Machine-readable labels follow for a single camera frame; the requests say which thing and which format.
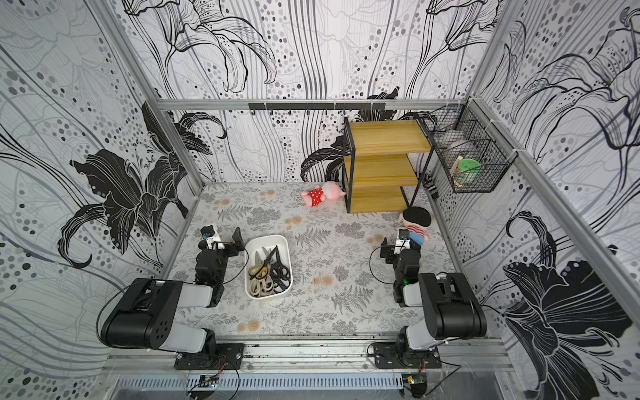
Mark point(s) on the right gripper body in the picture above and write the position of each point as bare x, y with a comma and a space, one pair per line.
400, 247

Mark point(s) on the pink plush pig toy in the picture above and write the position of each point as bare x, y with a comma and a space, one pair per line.
327, 192

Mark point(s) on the white plastic storage box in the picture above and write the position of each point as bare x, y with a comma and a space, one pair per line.
269, 241

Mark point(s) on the green round item in basket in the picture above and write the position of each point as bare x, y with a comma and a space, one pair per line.
468, 170

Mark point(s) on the black wire basket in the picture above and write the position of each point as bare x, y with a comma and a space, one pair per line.
458, 131

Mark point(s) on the black hook rail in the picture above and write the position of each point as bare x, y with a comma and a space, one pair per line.
370, 106

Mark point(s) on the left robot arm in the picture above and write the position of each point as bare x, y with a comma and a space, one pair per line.
144, 317

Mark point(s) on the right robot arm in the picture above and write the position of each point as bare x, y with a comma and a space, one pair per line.
450, 309

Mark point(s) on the white cable duct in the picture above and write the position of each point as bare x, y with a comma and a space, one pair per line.
287, 382

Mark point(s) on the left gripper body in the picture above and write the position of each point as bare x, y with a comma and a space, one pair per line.
230, 251

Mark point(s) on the wooden shelf black frame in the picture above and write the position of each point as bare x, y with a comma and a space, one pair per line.
376, 164

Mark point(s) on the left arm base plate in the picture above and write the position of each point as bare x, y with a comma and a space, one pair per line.
225, 355

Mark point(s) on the yellow black scissors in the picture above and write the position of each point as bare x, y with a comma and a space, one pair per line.
262, 266

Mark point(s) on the black haired plush doll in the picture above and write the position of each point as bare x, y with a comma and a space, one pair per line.
417, 220

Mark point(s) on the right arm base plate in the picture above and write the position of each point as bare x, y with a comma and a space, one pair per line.
396, 356

